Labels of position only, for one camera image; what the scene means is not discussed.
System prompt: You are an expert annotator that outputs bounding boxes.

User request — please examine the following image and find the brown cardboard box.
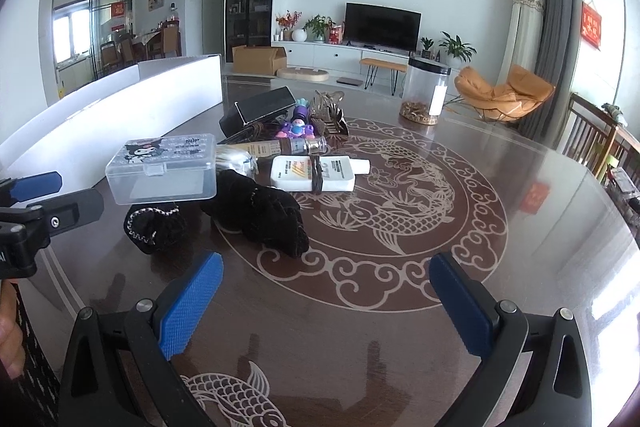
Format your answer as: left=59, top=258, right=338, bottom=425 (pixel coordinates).
left=231, top=45, right=287, bottom=76

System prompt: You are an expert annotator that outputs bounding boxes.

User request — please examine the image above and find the black television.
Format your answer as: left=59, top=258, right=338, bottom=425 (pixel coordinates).
left=344, top=2, right=422, bottom=52

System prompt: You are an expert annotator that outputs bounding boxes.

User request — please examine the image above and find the covered standing air conditioner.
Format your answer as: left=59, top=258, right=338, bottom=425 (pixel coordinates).
left=501, top=0, right=548, bottom=80

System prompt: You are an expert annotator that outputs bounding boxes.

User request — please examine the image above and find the clear plastic storage box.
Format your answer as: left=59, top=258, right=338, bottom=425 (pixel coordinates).
left=105, top=133, right=219, bottom=206

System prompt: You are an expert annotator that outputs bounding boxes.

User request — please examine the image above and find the clear jar with black lid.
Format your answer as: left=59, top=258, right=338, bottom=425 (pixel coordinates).
left=399, top=56, right=452, bottom=126

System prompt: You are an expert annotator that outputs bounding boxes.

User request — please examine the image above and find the orange lounge chair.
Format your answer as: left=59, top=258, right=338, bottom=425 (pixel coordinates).
left=452, top=64, right=557, bottom=124

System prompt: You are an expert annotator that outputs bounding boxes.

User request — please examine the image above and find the red flower bouquet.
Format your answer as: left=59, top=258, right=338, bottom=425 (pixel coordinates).
left=276, top=10, right=304, bottom=42

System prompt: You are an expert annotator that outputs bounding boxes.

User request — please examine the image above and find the person's dark patterned clothing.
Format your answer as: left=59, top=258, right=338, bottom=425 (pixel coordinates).
left=0, top=279, right=76, bottom=427

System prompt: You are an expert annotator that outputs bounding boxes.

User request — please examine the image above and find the black hair tie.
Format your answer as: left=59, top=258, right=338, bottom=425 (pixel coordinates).
left=307, top=157, right=327, bottom=194

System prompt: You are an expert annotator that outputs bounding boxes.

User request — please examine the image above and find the person's left hand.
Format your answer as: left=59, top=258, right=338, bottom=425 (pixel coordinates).
left=0, top=317, right=27, bottom=379

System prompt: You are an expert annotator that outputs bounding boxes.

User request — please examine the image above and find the dark wooden chair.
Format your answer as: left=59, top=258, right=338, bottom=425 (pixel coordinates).
left=562, top=92, right=640, bottom=190

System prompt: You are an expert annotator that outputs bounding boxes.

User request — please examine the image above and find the green potted plant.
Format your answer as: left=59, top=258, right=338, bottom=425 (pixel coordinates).
left=303, top=14, right=336, bottom=42

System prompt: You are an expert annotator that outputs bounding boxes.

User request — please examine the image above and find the purple butterfly toy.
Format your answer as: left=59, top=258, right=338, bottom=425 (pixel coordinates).
left=274, top=98, right=321, bottom=140

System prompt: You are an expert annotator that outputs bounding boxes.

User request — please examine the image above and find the rhinestone bow hair clip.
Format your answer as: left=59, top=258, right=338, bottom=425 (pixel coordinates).
left=310, top=106, right=350, bottom=136

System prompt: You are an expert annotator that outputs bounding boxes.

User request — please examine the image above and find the clear claw hair clip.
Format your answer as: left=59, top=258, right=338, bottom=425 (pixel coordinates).
left=313, top=90, right=346, bottom=108

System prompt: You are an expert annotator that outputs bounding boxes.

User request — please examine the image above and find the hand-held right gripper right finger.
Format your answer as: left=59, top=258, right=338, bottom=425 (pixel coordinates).
left=429, top=252, right=601, bottom=427

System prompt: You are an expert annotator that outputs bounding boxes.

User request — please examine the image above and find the grey curtain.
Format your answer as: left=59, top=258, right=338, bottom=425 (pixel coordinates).
left=530, top=0, right=586, bottom=140

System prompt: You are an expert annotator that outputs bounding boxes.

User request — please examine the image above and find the orange bench with black legs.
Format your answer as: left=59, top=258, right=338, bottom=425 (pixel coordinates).
left=360, top=58, right=408, bottom=96

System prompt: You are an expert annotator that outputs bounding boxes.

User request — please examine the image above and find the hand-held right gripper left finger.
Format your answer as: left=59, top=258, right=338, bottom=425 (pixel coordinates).
left=59, top=251, right=224, bottom=427

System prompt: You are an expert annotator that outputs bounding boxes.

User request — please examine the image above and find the black fuzzy cloth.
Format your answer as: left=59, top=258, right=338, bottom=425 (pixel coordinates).
left=200, top=169, right=312, bottom=259

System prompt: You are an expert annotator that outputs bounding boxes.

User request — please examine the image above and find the white sunscreen bottle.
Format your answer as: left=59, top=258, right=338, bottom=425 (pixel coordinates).
left=270, top=155, right=372, bottom=194

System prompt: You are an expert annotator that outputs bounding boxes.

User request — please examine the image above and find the grey item on chair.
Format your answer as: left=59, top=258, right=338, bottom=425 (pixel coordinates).
left=602, top=102, right=628, bottom=126

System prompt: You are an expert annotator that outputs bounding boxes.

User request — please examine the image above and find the clear cotton swab packet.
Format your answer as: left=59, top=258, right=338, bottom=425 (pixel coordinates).
left=215, top=144, right=259, bottom=175

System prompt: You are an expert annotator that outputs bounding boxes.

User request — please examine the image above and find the red wall hanging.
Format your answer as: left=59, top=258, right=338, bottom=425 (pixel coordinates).
left=581, top=1, right=603, bottom=50

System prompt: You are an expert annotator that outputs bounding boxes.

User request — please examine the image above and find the large leafy potted plant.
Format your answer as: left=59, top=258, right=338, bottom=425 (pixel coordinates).
left=439, top=32, right=477, bottom=68

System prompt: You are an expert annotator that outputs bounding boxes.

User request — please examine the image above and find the gold cosmetic tube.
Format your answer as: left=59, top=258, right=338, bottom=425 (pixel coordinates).
left=235, top=136, right=328, bottom=158

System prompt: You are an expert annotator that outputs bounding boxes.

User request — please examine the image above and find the dining table with chairs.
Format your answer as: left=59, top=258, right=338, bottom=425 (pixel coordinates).
left=100, top=19, right=183, bottom=76

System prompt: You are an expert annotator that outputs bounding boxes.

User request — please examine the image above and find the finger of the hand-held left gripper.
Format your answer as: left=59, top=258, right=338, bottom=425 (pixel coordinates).
left=0, top=172, right=64, bottom=208
left=25, top=188, right=105, bottom=239

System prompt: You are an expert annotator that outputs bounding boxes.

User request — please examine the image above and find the white television cabinet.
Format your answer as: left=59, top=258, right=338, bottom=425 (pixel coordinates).
left=271, top=39, right=463, bottom=95

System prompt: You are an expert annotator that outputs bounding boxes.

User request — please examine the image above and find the black cloth with white stitching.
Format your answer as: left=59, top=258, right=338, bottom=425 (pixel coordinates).
left=125, top=202, right=189, bottom=256

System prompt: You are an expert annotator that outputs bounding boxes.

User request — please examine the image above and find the round beige cushion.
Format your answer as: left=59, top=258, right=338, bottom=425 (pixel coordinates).
left=276, top=66, right=331, bottom=82

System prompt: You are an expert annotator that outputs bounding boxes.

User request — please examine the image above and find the black cardboard box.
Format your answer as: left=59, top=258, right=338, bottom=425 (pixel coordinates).
left=219, top=87, right=297, bottom=138

